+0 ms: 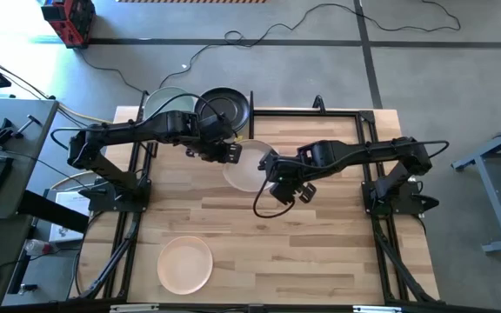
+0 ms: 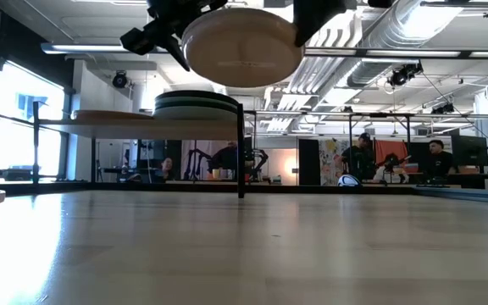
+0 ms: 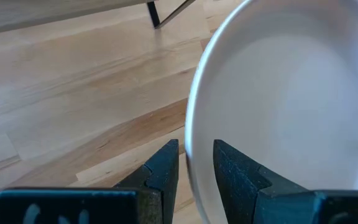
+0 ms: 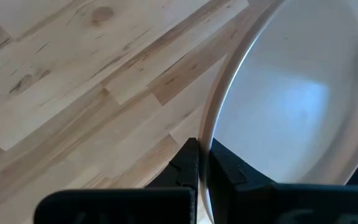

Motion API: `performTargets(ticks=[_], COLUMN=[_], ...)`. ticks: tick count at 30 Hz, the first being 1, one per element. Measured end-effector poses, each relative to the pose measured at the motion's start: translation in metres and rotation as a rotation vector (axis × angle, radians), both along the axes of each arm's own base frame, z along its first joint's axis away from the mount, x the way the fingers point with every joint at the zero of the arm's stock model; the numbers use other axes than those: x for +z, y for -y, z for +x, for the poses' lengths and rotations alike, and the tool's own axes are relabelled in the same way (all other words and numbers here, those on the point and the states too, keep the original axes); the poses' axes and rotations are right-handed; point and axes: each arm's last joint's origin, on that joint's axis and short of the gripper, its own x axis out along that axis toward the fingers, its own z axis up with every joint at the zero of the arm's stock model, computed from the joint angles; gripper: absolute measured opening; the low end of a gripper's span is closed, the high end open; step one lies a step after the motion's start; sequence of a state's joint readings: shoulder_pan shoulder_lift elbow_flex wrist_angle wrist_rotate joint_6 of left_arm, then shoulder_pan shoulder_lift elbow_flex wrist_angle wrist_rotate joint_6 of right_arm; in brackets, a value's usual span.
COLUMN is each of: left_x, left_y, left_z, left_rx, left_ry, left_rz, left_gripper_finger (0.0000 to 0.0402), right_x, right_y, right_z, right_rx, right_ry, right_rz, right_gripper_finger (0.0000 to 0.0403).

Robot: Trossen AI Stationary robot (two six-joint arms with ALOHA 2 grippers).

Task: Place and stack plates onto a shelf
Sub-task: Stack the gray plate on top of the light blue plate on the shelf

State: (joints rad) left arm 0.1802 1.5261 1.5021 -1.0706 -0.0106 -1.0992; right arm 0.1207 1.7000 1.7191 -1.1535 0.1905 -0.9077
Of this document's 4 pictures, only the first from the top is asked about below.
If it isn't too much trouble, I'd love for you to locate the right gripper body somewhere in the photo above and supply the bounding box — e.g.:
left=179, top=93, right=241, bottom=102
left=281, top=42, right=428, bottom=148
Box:
left=271, top=147, right=317, bottom=205

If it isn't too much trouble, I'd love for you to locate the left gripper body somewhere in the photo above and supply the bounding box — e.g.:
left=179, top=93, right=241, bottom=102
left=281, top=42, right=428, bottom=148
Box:
left=180, top=111, right=234, bottom=163

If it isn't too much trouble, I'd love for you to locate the beige plate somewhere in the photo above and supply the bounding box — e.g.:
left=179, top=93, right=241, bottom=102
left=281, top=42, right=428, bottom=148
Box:
left=221, top=138, right=279, bottom=194

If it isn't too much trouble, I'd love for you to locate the black plate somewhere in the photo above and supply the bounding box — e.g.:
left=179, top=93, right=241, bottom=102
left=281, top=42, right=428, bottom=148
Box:
left=194, top=86, right=251, bottom=136

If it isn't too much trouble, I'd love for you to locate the grey-blue plate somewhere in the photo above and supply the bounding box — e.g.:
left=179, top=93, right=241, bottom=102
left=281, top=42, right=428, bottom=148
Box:
left=144, top=85, right=199, bottom=123

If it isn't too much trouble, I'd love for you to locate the black dish rack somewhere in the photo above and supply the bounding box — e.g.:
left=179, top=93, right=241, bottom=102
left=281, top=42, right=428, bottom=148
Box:
left=130, top=90, right=255, bottom=161

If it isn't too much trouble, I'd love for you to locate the peach plate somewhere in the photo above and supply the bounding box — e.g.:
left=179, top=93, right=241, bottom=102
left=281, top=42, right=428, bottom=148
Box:
left=157, top=235, right=214, bottom=296

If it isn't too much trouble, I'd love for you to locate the white booklet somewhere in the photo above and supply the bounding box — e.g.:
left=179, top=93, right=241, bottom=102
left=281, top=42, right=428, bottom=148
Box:
left=48, top=190, right=91, bottom=243

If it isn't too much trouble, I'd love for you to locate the black beam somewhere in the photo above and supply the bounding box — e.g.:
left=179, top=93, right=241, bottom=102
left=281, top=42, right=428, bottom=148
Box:
left=15, top=189, right=91, bottom=235

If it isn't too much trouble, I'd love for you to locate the red and black tool cart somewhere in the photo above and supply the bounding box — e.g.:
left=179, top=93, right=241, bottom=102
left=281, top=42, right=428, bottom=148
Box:
left=40, top=0, right=97, bottom=50

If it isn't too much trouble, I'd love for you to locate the grey desk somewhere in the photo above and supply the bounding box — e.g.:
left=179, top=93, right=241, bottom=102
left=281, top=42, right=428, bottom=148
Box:
left=0, top=96, right=60, bottom=221

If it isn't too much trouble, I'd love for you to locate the plastic bottle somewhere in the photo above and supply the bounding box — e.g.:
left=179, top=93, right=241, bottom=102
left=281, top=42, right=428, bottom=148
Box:
left=23, top=237, right=60, bottom=257

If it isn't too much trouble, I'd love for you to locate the blue-grey metal workbench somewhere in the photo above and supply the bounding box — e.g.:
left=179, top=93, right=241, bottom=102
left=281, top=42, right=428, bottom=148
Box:
left=450, top=112, right=501, bottom=255

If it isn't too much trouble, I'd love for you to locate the black clamp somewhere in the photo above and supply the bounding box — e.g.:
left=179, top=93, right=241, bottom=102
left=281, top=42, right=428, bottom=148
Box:
left=0, top=113, right=43, bottom=147

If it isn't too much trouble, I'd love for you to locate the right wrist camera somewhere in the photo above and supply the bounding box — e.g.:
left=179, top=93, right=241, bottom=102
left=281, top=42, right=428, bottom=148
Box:
left=298, top=181, right=317, bottom=204

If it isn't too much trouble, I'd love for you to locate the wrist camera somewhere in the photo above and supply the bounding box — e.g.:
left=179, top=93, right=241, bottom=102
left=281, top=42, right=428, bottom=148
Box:
left=225, top=142, right=244, bottom=165
left=298, top=181, right=317, bottom=204

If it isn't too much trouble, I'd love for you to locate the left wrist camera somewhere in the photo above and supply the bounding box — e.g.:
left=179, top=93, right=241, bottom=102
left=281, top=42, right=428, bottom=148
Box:
left=225, top=142, right=244, bottom=165

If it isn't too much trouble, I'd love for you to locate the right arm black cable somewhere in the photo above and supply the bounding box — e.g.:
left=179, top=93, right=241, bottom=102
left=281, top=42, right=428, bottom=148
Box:
left=252, top=173, right=297, bottom=219

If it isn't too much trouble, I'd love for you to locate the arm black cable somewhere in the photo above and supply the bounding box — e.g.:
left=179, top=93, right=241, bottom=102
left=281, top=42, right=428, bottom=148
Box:
left=50, top=92, right=237, bottom=151
left=252, top=173, right=297, bottom=219

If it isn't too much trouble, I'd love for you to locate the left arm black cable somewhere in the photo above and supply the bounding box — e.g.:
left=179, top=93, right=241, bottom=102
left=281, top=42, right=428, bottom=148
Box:
left=50, top=92, right=237, bottom=151

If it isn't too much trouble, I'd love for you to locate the black aluminium table frame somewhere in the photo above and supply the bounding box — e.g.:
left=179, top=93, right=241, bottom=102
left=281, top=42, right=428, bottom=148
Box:
left=70, top=94, right=441, bottom=305

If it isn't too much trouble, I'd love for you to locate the black floor cable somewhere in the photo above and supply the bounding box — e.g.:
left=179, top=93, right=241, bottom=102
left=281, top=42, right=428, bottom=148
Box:
left=157, top=0, right=462, bottom=96
left=77, top=46, right=148, bottom=96

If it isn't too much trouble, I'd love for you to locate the yellow cable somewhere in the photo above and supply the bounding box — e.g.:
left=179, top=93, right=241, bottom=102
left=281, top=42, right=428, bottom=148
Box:
left=57, top=102, right=115, bottom=127

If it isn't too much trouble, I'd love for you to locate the silver bracket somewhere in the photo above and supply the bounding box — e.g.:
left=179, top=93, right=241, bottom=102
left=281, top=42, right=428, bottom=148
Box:
left=353, top=305, right=403, bottom=313
left=110, top=303, right=160, bottom=313

